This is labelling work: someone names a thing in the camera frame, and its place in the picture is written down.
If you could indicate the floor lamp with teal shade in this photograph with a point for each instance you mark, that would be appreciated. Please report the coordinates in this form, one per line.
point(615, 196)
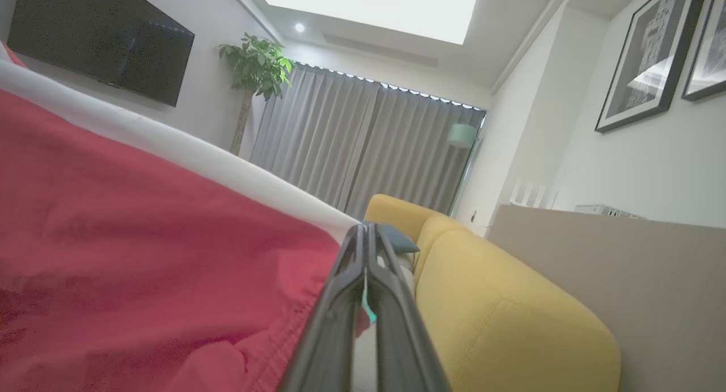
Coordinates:
point(462, 135)

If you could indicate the black wall television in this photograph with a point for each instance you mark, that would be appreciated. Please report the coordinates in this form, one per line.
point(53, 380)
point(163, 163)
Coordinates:
point(102, 37)

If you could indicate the yellow cushion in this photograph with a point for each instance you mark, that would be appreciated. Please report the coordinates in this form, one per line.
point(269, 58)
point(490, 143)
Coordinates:
point(499, 318)

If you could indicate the white box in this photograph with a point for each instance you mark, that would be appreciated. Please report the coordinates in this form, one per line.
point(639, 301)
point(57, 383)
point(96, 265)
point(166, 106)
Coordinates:
point(607, 211)

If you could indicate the teal pillow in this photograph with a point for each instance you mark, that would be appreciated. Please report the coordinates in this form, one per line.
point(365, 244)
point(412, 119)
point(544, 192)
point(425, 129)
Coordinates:
point(400, 239)

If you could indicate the large black framed picture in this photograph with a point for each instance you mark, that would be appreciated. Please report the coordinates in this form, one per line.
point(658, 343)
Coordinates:
point(652, 51)

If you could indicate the bright ceiling light panel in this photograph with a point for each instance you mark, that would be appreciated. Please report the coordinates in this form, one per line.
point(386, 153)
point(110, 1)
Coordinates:
point(368, 6)

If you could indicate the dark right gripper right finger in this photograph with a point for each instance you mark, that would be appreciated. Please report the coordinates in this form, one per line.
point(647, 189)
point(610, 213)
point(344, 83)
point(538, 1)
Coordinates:
point(405, 346)

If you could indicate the red garment with white trim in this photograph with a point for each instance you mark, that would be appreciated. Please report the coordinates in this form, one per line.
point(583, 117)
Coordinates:
point(142, 256)

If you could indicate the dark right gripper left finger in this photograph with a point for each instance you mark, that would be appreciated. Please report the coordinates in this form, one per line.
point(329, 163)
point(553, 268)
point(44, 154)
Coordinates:
point(329, 335)

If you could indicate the green potted tree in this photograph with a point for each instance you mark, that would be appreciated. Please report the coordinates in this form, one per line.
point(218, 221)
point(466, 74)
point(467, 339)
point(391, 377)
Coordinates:
point(258, 66)

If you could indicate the grey curtains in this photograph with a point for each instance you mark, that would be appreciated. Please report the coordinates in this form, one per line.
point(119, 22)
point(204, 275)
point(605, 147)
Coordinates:
point(368, 148)

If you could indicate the round ceiling spotlight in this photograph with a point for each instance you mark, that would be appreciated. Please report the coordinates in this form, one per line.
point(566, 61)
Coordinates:
point(299, 27)

